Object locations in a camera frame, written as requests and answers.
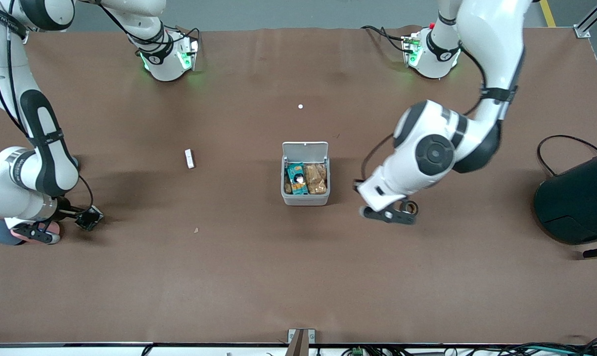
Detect large dark teal bin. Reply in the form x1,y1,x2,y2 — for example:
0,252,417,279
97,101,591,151
534,151,597,246

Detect black looped cable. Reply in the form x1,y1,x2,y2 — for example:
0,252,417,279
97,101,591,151
536,134,597,178

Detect pink cup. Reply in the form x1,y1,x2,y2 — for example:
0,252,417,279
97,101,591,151
10,221,61,245

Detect aluminium frame profile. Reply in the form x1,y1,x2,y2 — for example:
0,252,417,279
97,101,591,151
573,0,597,39

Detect teal snack packet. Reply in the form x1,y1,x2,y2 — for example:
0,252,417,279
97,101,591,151
286,163,309,195

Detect black base cables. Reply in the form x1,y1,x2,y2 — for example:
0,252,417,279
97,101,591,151
361,25,409,54

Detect metal table edge bracket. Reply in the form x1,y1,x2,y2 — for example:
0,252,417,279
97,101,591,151
287,329,316,356

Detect bundle of black cables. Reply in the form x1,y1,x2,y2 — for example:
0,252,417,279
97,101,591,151
343,336,597,356

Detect small grey desktop bin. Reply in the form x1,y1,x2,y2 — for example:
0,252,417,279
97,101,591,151
281,156,330,206

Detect brown snack packet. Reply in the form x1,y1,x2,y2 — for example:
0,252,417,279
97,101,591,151
304,163,327,195

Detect small grey bin lid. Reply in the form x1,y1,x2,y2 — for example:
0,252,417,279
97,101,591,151
282,142,329,162

